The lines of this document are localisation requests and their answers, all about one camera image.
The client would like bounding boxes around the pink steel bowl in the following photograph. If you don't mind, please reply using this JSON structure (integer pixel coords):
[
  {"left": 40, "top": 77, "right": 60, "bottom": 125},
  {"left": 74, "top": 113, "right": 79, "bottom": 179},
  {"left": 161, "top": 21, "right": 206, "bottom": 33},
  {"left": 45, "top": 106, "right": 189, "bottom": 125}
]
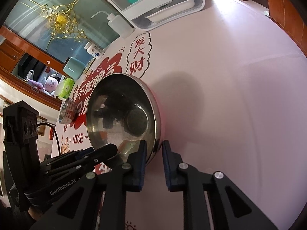
[{"left": 86, "top": 73, "right": 165, "bottom": 169}]

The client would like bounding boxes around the pink plush toy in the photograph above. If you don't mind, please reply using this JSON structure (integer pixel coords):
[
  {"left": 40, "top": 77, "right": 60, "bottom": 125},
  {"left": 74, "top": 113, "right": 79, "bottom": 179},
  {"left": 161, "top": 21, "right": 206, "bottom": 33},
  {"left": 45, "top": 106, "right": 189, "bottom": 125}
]
[{"left": 28, "top": 76, "right": 59, "bottom": 97}]

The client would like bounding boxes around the pink cartoon tablecloth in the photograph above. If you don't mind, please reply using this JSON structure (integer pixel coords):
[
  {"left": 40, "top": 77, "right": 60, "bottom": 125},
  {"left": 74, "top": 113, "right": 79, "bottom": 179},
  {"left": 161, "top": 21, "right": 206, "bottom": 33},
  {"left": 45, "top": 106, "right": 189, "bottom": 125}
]
[{"left": 50, "top": 0, "right": 307, "bottom": 230}]

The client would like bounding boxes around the white pill bottle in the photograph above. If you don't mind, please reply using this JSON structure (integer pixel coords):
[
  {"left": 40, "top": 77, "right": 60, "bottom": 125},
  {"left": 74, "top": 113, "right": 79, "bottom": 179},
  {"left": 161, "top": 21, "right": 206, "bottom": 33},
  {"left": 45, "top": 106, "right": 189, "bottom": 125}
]
[{"left": 84, "top": 42, "right": 104, "bottom": 60}]

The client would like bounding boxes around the clear squeeze bottle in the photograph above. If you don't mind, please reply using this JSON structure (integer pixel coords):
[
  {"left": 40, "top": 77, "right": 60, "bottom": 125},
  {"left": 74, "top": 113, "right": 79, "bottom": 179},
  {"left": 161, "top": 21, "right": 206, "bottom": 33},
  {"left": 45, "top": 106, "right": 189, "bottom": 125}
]
[{"left": 91, "top": 10, "right": 134, "bottom": 39}]

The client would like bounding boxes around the glass sliding door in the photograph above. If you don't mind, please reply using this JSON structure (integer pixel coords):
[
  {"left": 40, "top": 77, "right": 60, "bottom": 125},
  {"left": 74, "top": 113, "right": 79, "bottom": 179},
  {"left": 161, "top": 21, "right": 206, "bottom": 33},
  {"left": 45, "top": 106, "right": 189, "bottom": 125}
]
[{"left": 1, "top": 0, "right": 119, "bottom": 73}]

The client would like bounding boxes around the white sterilizer appliance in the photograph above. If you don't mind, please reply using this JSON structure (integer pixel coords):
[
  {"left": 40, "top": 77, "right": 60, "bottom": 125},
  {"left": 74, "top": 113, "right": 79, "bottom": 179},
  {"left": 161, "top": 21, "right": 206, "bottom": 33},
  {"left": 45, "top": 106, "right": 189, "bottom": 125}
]
[{"left": 92, "top": 0, "right": 206, "bottom": 32}]

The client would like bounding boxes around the wooden cabinet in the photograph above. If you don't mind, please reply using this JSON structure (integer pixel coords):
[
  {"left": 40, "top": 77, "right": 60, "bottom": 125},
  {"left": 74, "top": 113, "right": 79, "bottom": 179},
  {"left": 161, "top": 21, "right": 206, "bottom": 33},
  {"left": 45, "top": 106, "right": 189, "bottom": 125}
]
[{"left": 253, "top": 0, "right": 306, "bottom": 54}]

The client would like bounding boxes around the black cable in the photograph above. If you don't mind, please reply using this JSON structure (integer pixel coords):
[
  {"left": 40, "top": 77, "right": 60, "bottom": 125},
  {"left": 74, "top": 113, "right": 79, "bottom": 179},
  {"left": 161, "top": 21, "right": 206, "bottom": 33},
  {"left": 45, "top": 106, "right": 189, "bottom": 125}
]
[{"left": 35, "top": 122, "right": 62, "bottom": 157}]

